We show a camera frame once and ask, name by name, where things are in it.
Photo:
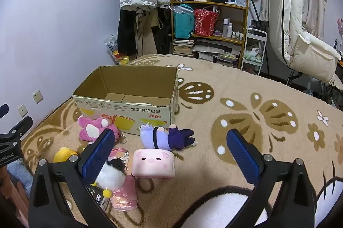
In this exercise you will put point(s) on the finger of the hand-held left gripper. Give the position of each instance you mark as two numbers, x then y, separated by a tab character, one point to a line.
21	126
3	110

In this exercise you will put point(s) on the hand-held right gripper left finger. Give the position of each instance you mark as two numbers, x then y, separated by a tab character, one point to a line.
99	155

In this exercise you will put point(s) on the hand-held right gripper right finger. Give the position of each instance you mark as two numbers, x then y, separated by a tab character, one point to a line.
243	158

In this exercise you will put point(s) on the white and black fluffy plush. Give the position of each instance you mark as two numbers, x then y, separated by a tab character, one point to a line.
109	177

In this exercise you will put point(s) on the pink bear plush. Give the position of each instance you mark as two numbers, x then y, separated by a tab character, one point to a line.
88	127

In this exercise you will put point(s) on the yellow plush toy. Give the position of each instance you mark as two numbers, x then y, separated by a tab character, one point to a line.
63	155

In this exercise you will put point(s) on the black packet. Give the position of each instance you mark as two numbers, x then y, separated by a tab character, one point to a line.
100	198

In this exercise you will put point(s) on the pink cloth packet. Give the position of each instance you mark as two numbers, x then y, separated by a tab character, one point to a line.
126	195

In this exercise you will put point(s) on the printed cardboard box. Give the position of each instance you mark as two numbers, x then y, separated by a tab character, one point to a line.
126	110

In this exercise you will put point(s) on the pink pig plush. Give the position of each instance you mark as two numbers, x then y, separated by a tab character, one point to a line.
152	163

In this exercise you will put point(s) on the purple-clothed plush doll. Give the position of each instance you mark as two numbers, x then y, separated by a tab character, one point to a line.
160	136

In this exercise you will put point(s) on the person's left hand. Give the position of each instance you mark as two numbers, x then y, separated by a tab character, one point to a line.
18	198

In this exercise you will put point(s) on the grey-blue cloth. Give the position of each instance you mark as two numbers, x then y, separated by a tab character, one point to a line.
20	173

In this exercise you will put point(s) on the beige butterfly printed blanket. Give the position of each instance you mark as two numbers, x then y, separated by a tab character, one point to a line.
227	115

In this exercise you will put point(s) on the white trolley cart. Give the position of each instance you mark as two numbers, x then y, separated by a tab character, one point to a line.
254	53

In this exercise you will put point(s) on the plastic bag of snacks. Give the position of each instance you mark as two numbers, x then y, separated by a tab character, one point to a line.
115	51

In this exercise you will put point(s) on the pile of papers and books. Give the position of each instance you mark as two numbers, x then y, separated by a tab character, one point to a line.
217	53

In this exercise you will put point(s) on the stack of books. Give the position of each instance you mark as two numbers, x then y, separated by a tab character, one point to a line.
183	47

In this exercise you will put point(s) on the black hanging trousers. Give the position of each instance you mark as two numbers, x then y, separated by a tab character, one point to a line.
126	32

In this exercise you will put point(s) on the tall white bottle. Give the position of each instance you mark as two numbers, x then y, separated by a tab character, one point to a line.
230	31
226	28

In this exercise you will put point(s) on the beige hanging trousers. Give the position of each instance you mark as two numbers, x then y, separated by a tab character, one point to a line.
146	35

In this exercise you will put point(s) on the wooden shelf rack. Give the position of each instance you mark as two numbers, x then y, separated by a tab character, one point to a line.
245	21

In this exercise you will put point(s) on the red shopping bag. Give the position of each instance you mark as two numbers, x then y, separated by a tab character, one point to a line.
205	23

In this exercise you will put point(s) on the teal shopping bag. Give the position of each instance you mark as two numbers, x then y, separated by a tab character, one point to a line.
183	25

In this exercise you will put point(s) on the white padded recliner chair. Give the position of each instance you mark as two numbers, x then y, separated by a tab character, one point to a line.
289	16

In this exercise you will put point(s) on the white wall socket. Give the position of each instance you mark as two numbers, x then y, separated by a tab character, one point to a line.
37	96
22	111

